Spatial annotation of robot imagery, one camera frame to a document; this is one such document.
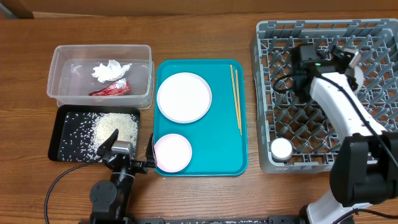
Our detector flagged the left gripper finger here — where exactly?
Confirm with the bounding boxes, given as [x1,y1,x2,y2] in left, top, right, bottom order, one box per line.
[96,129,119,156]
[146,134,157,168]

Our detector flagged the small pink-white plate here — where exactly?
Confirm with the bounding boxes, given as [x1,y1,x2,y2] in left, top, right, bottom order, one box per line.
[154,134,193,173]

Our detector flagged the grey bowl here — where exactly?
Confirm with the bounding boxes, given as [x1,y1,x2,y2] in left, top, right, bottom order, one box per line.
[343,48,364,95]

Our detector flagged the red snack wrapper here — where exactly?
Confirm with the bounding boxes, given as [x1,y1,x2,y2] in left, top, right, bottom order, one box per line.
[89,78,131,96]

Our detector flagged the large white plate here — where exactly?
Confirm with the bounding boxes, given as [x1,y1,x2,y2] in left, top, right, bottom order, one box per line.
[156,72,212,123]

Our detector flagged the white tissue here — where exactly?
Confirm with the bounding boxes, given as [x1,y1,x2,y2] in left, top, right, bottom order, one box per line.
[91,60,132,83]

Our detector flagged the small white cup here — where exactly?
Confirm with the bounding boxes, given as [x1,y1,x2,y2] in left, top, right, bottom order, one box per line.
[271,138,293,162]

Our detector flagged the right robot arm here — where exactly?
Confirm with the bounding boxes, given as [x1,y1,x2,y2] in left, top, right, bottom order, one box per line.
[290,44,397,223]

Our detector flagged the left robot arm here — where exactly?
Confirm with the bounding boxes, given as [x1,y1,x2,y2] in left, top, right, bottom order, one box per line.
[89,129,157,224]

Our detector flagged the spilled rice grains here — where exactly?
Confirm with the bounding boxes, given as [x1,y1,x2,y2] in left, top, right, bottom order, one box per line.
[57,112,139,162]

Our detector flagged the black tray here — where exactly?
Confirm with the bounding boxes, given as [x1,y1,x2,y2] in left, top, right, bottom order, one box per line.
[48,105,140,161]

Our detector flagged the teal serving tray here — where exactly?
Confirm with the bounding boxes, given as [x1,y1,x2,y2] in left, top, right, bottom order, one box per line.
[153,59,248,177]

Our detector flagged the clear plastic bin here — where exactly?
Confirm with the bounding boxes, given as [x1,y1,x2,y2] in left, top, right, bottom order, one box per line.
[47,44,154,110]

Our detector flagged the grey dish rack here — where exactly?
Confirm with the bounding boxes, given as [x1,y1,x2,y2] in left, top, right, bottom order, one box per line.
[250,19,397,174]

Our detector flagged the wooden chopstick right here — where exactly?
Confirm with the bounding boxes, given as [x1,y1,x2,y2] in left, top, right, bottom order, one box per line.
[235,70,243,136]

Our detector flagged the wooden chopstick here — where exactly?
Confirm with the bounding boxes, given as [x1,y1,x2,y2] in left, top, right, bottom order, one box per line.
[235,70,243,136]
[229,65,241,130]

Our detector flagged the wooden chopstick left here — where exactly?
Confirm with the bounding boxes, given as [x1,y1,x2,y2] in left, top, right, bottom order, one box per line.
[229,65,241,130]

